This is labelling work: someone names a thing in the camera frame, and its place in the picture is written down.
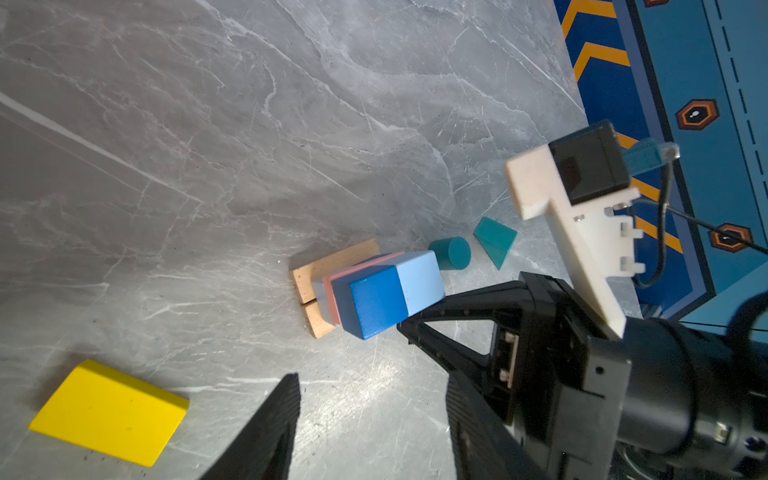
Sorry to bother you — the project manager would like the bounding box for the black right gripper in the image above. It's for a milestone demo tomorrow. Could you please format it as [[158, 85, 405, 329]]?
[[397, 273, 631, 479]]

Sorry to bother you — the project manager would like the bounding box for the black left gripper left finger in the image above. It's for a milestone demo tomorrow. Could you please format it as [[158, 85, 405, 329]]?
[[201, 373, 301, 480]]

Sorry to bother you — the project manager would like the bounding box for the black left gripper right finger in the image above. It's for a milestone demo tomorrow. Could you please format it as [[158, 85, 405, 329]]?
[[446, 370, 546, 479]]

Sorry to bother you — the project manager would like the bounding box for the dark blue cube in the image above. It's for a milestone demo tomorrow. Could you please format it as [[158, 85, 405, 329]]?
[[332, 265, 408, 340]]

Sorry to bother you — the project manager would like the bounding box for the pink wood block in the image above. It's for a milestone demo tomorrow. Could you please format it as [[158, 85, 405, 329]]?
[[321, 252, 403, 327]]

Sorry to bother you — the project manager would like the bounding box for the natural wood block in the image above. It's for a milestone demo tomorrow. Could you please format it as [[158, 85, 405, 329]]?
[[290, 238, 380, 339]]

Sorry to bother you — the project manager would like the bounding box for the light blue wood cube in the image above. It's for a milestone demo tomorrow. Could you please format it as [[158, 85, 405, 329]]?
[[312, 278, 336, 326]]

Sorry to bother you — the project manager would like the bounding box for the teal wood block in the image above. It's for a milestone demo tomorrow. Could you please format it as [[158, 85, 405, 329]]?
[[473, 217, 518, 270]]

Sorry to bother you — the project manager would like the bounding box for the yellow wood block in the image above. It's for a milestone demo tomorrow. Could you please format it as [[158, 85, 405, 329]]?
[[29, 360, 190, 467]]

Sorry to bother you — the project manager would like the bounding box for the teal wood cylinder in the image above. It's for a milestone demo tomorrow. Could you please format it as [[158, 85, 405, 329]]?
[[429, 237, 472, 271]]

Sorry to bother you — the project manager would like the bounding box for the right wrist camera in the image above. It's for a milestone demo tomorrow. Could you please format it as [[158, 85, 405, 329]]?
[[505, 120, 680, 335]]

